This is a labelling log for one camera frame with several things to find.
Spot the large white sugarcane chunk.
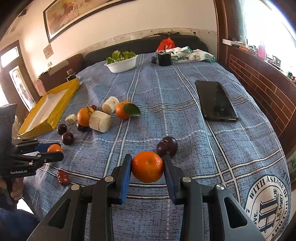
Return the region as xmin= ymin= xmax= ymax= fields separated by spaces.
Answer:
xmin=89 ymin=110 xmax=112 ymax=133

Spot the orange tangerine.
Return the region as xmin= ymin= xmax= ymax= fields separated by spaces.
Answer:
xmin=132 ymin=151 xmax=164 ymax=183

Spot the dark plum near gripper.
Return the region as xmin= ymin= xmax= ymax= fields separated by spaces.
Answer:
xmin=156 ymin=136 xmax=178 ymax=158

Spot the small white sugarcane piece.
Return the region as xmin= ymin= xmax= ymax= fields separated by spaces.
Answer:
xmin=65 ymin=114 xmax=77 ymax=125

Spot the dark plum left lower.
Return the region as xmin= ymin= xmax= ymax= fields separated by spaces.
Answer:
xmin=62 ymin=132 xmax=74 ymax=145

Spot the small wall picture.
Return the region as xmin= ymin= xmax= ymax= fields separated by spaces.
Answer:
xmin=43 ymin=44 xmax=54 ymax=59

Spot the tangerine in fruit pile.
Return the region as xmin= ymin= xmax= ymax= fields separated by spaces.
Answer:
xmin=77 ymin=106 xmax=94 ymax=126

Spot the white bowl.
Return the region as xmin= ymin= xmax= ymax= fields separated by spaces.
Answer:
xmin=105 ymin=55 xmax=138 ymax=74

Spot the yellow cardboard tray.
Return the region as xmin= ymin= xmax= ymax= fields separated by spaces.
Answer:
xmin=18 ymin=78 xmax=80 ymax=138

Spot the tangerine with green leaf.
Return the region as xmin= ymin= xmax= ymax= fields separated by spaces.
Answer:
xmin=115 ymin=101 xmax=141 ymax=120

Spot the black cup holder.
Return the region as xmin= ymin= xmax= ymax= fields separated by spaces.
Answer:
xmin=157 ymin=52 xmax=171 ymax=66

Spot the green lettuce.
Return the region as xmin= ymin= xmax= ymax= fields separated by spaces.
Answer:
xmin=106 ymin=50 xmax=136 ymax=64

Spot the small black charger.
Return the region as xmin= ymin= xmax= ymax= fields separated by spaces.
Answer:
xmin=151 ymin=56 xmax=158 ymax=64

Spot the small dark cherry fruit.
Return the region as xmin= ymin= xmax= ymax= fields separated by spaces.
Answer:
xmin=90 ymin=104 xmax=97 ymax=110

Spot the white green cloth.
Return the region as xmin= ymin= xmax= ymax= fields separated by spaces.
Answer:
xmin=165 ymin=46 xmax=216 ymax=63

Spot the red jujube at edge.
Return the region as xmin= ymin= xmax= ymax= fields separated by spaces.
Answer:
xmin=57 ymin=170 xmax=70 ymax=186

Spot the brown wooden window cabinet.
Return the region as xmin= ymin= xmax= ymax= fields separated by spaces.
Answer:
xmin=214 ymin=1 xmax=295 ymax=158

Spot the white sugarcane chunk rear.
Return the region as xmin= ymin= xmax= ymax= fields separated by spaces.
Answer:
xmin=102 ymin=96 xmax=119 ymax=115

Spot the dark sofa backrest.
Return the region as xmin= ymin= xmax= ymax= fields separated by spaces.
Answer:
xmin=83 ymin=34 xmax=209 ymax=68

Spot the blue plaid tablecloth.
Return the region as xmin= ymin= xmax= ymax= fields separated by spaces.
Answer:
xmin=24 ymin=54 xmax=291 ymax=240

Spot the red plastic bag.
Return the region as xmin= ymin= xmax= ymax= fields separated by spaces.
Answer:
xmin=156 ymin=37 xmax=175 ymax=52

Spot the framed wall painting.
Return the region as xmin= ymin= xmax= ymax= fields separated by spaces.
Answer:
xmin=43 ymin=0 xmax=126 ymax=43

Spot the black tablet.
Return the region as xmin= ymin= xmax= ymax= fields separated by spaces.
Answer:
xmin=195 ymin=80 xmax=238 ymax=121

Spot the person's left hand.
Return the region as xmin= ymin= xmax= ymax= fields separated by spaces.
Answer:
xmin=1 ymin=177 xmax=24 ymax=202

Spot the dark plum left upper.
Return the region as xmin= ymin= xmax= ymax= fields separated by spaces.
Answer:
xmin=57 ymin=123 xmax=67 ymax=136

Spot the wooden door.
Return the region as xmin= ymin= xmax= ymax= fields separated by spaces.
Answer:
xmin=1 ymin=40 xmax=40 ymax=111

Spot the pink chair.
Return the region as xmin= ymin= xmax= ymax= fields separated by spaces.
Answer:
xmin=34 ymin=79 xmax=46 ymax=96

